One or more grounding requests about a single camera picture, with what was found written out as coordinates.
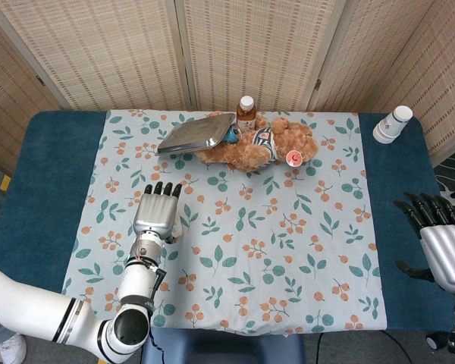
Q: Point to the brown teddy bear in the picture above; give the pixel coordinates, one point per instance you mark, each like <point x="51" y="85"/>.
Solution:
<point x="250" y="151"/>

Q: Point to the woven rattan folding screen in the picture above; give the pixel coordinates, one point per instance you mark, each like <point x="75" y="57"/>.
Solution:
<point x="117" y="57"/>

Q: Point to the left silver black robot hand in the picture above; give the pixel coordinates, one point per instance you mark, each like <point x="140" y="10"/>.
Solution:
<point x="155" y="212"/>

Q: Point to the white paper cup stack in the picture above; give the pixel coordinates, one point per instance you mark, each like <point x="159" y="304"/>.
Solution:
<point x="390" y="125"/>

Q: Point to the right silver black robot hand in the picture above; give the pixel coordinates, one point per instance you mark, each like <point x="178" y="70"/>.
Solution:
<point x="447" y="254"/>

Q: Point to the white shoe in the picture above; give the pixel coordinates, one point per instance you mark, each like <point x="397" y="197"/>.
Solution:
<point x="12" y="348"/>

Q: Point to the stainless steel tray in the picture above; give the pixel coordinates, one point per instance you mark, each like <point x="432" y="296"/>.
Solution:
<point x="193" y="134"/>

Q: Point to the floral tablecloth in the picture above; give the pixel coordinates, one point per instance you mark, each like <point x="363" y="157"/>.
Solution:
<point x="250" y="227"/>

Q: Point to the red round hang tag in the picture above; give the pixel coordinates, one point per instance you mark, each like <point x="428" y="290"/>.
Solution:
<point x="294" y="158"/>

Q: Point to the teal blue table cover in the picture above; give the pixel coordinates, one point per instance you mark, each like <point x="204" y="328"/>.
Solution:
<point x="41" y="170"/>

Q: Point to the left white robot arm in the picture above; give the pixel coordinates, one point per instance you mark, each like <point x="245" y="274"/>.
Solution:
<point x="136" y="280"/>

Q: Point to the blue padded chair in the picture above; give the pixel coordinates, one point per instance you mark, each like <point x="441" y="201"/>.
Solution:
<point x="231" y="349"/>

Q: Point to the tea bottle white cap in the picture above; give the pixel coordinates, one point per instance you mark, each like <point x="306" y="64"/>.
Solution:
<point x="245" y="115"/>

